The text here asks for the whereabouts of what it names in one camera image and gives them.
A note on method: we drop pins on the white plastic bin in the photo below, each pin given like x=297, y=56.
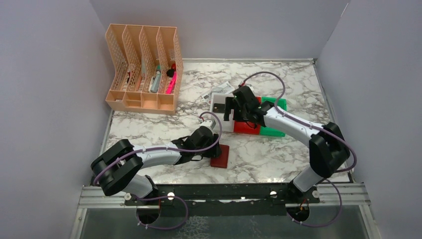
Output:
x=227, y=126

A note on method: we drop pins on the peach plastic file organizer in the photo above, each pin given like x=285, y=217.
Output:
x=136, y=51

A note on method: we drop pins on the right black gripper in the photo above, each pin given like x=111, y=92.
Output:
x=231, y=103

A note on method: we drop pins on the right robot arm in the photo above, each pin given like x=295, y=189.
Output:
x=327, y=148

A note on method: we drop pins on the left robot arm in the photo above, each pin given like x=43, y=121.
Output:
x=116, y=170

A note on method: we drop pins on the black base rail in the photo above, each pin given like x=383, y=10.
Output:
x=214, y=200

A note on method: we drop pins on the red leather card holder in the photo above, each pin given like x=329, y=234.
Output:
x=221, y=158

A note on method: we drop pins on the pink highlighter pen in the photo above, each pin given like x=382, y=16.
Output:
x=172, y=83

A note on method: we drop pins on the grey green marker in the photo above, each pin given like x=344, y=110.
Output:
x=155, y=81

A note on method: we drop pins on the red plastic bin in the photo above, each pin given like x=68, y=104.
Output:
x=246, y=127

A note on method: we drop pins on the paper receipts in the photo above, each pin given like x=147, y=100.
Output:
x=224, y=88

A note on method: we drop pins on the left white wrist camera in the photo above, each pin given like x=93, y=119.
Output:
x=209, y=123

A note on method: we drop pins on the green plastic bin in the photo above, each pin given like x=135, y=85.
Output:
x=268, y=131

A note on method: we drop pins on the black credit card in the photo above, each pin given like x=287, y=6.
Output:
x=218, y=108

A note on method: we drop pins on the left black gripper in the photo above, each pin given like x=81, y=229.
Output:
x=214, y=151

